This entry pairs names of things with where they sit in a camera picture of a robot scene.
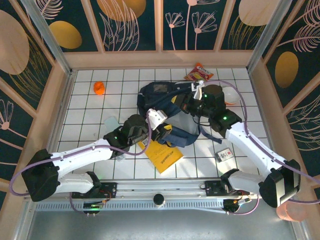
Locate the yellow envelope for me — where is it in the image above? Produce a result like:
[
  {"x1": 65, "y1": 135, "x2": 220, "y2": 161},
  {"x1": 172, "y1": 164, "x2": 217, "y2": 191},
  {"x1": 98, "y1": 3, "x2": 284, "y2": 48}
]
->
[{"x1": 142, "y1": 139, "x2": 184, "y2": 175}]

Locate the small orange plastic cup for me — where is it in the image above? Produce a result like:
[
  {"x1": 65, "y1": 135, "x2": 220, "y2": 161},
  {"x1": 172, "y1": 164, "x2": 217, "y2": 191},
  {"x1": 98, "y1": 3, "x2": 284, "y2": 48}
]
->
[{"x1": 93, "y1": 81, "x2": 106, "y2": 96}]

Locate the aluminium frame post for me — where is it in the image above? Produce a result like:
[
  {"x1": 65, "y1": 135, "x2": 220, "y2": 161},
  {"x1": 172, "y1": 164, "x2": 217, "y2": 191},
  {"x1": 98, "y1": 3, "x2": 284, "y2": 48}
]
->
[
  {"x1": 246, "y1": 0, "x2": 294, "y2": 73},
  {"x1": 21, "y1": 0, "x2": 74, "y2": 76}
]

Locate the black round knob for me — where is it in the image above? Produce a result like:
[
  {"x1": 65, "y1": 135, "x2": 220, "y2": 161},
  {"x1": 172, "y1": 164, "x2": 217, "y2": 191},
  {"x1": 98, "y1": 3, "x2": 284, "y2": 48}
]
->
[{"x1": 153, "y1": 193, "x2": 165, "y2": 208}]

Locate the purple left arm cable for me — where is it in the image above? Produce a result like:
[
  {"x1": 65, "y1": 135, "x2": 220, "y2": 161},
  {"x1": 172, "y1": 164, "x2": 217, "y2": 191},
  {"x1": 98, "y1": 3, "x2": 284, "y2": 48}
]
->
[{"x1": 9, "y1": 116, "x2": 154, "y2": 196}]

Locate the orange fruit candy bag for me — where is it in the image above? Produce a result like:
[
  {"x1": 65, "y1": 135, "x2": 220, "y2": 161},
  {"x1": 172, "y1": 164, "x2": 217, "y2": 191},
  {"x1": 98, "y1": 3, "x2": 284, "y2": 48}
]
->
[{"x1": 184, "y1": 62, "x2": 215, "y2": 83}]

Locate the pale green eraser block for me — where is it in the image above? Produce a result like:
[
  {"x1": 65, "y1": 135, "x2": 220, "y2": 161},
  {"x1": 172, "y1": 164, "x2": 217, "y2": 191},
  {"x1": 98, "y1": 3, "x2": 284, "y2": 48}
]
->
[{"x1": 104, "y1": 117, "x2": 121, "y2": 131}]

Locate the black white card box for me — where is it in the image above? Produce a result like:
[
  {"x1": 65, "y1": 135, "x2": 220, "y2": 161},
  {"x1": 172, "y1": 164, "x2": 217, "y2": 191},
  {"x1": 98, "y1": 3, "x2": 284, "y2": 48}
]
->
[{"x1": 215, "y1": 148, "x2": 236, "y2": 164}]

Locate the navy blue student backpack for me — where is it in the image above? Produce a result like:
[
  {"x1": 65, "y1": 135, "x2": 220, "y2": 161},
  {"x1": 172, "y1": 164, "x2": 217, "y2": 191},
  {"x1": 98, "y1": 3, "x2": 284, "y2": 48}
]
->
[{"x1": 136, "y1": 80, "x2": 223, "y2": 148}]

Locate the translucent pink cup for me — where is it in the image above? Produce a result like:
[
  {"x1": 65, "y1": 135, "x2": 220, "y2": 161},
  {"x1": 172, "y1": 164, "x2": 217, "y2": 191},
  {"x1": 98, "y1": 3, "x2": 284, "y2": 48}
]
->
[{"x1": 276, "y1": 201, "x2": 307, "y2": 222}]

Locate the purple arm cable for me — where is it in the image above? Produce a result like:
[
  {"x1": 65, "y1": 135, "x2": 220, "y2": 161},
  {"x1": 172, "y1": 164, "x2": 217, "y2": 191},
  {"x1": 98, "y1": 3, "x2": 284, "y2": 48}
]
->
[
  {"x1": 9, "y1": 116, "x2": 154, "y2": 196},
  {"x1": 203, "y1": 79, "x2": 320, "y2": 204}
]

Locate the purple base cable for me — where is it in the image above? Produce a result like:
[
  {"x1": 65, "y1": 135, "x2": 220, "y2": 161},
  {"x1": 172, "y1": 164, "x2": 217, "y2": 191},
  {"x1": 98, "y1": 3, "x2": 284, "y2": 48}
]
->
[
  {"x1": 67, "y1": 193, "x2": 87, "y2": 215},
  {"x1": 226, "y1": 193, "x2": 260, "y2": 216}
]

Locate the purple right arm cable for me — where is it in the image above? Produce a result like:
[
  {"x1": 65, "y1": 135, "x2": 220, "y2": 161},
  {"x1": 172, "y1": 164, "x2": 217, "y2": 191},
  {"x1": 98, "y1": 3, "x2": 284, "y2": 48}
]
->
[{"x1": 203, "y1": 79, "x2": 320, "y2": 204}]

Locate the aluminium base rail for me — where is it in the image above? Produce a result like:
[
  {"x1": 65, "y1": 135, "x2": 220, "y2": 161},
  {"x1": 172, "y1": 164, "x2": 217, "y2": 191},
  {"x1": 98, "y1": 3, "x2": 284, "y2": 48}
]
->
[{"x1": 24, "y1": 178, "x2": 297, "y2": 200}]

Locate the perforated metal cable tray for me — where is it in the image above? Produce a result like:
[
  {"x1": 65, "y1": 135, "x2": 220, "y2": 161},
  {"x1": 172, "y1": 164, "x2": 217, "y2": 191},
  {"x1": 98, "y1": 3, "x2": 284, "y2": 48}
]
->
[{"x1": 34, "y1": 201, "x2": 226, "y2": 213}]

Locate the small black circuit board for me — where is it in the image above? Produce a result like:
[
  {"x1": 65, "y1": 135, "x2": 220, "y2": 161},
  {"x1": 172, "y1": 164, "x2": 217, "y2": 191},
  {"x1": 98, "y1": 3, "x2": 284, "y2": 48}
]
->
[
  {"x1": 223, "y1": 198, "x2": 251, "y2": 214},
  {"x1": 83, "y1": 201, "x2": 104, "y2": 216}
]

